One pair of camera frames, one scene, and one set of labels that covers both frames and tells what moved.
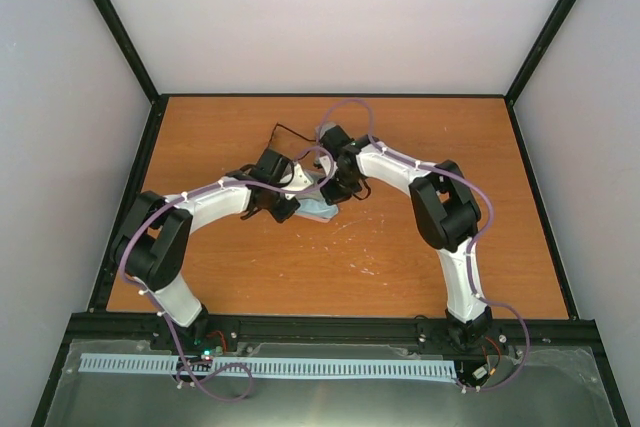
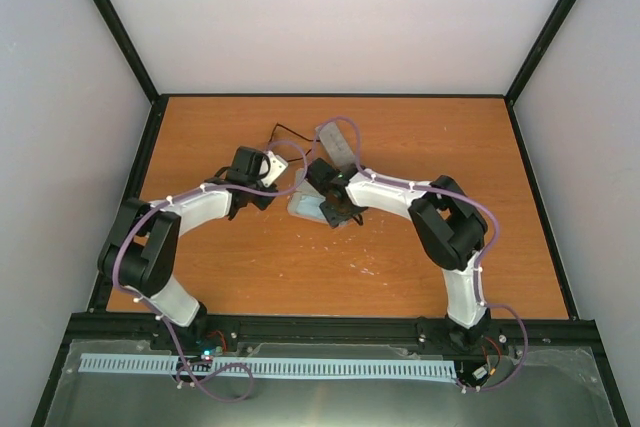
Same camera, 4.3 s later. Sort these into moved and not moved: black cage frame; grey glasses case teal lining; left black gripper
Moved: left black gripper
Not moved: black cage frame; grey glasses case teal lining
